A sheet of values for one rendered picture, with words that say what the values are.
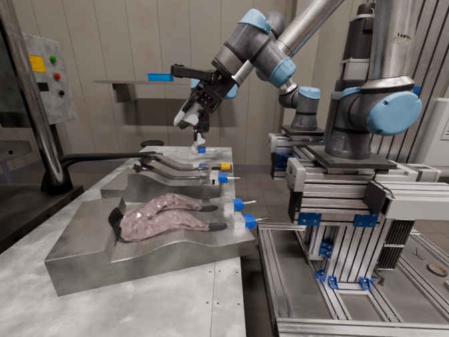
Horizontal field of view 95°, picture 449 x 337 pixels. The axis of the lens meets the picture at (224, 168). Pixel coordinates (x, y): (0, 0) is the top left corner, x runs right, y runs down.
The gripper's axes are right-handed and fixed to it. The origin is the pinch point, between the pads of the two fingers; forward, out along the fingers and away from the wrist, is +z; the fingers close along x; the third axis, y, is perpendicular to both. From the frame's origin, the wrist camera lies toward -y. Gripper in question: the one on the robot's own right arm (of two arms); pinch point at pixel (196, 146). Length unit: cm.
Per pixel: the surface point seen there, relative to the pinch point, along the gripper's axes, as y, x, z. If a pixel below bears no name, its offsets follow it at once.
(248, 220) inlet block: 24, -57, 8
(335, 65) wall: 161, 196, -60
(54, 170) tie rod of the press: -61, -27, 5
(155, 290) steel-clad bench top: 0, -76, 15
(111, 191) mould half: -30.8, -36.0, 9.9
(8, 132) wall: -286, 170, 31
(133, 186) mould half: -21.2, -36.0, 7.5
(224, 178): 16.1, -31.3, 5.4
